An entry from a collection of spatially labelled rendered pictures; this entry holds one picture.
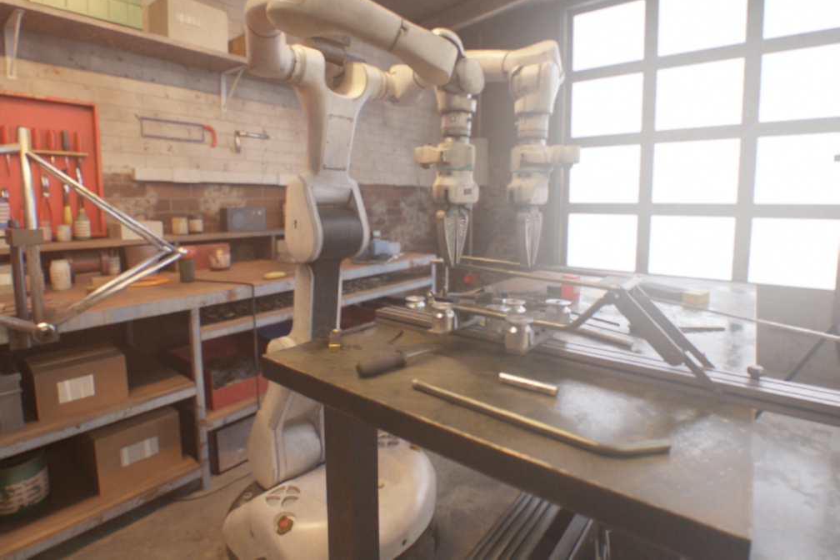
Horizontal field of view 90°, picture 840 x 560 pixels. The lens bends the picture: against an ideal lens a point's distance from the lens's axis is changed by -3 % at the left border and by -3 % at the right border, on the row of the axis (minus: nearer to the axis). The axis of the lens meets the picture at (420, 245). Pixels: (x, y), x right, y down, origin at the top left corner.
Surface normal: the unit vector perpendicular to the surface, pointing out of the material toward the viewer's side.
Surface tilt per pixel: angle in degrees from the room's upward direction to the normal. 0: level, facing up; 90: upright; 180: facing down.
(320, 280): 97
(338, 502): 90
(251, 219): 90
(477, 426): 0
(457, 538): 0
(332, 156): 104
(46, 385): 90
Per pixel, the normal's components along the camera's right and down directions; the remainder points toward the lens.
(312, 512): 0.00, -0.99
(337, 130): 0.71, 0.31
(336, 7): 0.14, 0.35
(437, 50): 0.31, -0.08
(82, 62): 0.79, 0.06
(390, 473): -0.65, -0.22
